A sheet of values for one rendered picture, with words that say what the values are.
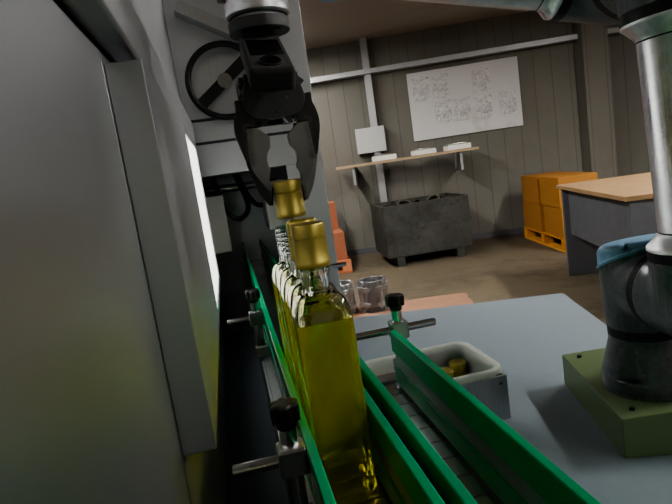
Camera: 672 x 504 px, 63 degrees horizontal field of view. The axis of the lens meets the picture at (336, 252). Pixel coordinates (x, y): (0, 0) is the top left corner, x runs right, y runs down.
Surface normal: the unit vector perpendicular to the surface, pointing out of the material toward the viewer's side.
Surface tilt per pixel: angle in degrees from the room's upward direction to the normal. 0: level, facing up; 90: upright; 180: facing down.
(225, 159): 90
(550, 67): 90
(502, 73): 90
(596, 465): 0
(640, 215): 90
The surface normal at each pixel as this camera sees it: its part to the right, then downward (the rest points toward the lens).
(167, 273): 0.20, 0.12
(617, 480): -0.15, -0.98
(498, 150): -0.08, 0.16
